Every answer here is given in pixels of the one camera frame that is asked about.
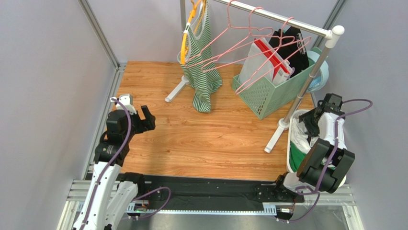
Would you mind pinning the silver clothes rack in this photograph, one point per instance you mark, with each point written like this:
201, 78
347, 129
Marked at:
331, 37

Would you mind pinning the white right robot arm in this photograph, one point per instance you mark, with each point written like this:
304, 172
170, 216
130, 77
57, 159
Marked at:
318, 158

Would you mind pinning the white laundry basket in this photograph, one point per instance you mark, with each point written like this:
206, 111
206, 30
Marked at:
319, 160

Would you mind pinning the black folder with clip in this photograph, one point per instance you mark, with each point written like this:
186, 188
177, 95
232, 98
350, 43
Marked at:
291, 42

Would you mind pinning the green plastic basket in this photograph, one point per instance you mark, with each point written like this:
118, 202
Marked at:
264, 98

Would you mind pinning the green striped tank top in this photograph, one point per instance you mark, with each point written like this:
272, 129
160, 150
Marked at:
204, 78

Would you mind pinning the red folder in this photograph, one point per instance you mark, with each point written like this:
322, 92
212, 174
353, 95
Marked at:
275, 61

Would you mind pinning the grey translucent folder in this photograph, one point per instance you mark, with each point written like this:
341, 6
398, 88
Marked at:
253, 68

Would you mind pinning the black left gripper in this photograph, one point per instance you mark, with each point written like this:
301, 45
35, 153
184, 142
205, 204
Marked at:
150, 118

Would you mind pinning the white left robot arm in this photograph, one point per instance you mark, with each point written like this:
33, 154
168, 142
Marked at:
102, 210

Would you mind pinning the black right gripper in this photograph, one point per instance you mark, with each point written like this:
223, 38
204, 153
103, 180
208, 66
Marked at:
314, 118

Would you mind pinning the white paper box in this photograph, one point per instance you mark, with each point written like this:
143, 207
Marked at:
281, 76

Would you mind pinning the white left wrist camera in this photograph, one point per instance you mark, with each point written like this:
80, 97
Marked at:
127, 101

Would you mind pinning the green garment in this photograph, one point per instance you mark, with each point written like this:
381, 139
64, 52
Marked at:
297, 155

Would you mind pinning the yellow plastic hanger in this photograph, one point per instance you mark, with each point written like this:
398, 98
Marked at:
192, 14

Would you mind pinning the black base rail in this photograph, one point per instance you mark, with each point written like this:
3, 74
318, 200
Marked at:
207, 194

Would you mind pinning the white tank top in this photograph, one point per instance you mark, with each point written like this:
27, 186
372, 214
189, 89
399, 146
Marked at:
299, 136

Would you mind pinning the light blue round object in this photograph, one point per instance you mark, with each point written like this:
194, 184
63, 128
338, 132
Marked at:
322, 77

